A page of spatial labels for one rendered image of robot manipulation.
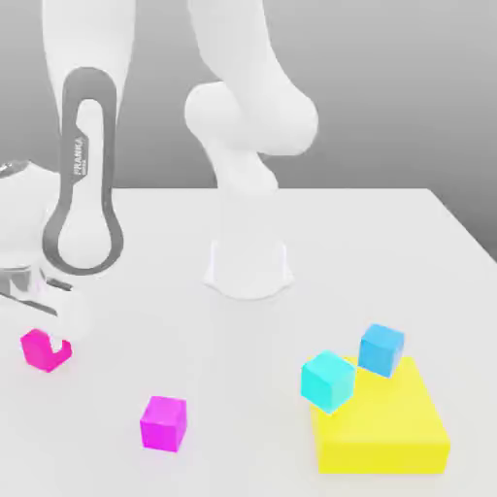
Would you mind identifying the small blue cube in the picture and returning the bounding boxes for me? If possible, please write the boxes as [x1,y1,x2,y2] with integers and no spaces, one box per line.
[357,322,406,380]

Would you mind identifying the small pink cube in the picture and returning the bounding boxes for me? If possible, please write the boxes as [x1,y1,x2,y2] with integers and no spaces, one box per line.
[19,327,74,374]

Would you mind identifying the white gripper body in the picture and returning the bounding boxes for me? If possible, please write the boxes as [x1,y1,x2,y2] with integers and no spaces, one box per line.
[0,285,93,345]

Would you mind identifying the small magenta cube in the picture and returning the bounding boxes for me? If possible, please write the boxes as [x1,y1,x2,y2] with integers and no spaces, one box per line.
[139,395,188,454]

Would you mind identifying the large yellow box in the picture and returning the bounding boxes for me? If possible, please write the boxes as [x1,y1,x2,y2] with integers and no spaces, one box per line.
[306,355,452,476]

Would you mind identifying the small cyan cube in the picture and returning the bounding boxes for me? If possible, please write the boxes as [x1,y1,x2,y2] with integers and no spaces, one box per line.
[299,348,357,415]

